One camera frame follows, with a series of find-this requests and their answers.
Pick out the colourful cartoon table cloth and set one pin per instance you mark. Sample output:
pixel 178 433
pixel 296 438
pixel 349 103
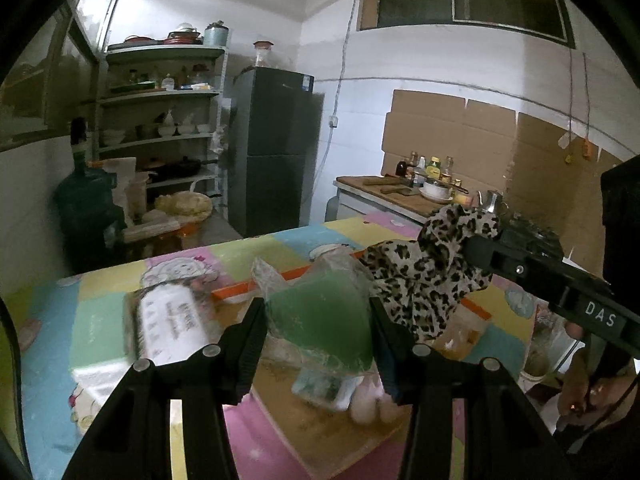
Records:
pixel 81 350

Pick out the yellow bread basket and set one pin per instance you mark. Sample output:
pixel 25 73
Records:
pixel 186 205

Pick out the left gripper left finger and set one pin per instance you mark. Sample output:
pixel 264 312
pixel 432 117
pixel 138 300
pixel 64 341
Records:
pixel 241 347

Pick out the light blue pot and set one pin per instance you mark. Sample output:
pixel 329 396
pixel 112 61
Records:
pixel 216 35

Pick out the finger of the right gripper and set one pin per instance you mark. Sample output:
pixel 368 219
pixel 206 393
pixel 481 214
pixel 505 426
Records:
pixel 491 256

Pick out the green sponge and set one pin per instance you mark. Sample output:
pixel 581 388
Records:
pixel 321 320

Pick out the metal kitchen shelf rack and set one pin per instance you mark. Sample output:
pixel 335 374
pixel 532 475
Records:
pixel 163 105

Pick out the orange rimmed cardboard box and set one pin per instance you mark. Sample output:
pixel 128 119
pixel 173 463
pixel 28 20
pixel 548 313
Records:
pixel 359 442

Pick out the leopard print cloth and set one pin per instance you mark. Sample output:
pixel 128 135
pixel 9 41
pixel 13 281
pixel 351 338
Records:
pixel 421 282

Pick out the cardboard wall panel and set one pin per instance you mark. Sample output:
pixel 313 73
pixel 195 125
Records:
pixel 518 155

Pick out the person right hand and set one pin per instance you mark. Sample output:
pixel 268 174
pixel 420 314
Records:
pixel 584 400

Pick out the floral tissue pack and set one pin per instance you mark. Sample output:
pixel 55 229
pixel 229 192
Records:
pixel 168 322

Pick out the black gas stove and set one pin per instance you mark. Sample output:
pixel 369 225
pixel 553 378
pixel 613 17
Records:
pixel 521 233

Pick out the blue water jug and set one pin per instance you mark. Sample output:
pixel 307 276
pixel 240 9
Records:
pixel 90 221

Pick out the white bowl on counter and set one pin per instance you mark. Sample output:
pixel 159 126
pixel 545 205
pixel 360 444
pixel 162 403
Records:
pixel 436 191

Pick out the wooden kitchen counter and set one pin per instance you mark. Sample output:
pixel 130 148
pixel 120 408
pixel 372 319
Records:
pixel 370 194

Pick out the beige teddy bear pink dress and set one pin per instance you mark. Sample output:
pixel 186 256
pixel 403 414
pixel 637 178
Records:
pixel 370 403

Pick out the dark grey refrigerator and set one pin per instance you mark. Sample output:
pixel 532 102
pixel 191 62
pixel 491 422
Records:
pixel 273 143

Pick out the green white tissue packet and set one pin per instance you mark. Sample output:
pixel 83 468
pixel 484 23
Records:
pixel 325 390

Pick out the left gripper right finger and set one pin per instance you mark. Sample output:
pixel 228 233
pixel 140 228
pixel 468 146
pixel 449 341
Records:
pixel 400 369

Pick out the steel kettle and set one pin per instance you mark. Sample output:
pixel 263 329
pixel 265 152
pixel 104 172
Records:
pixel 492 201

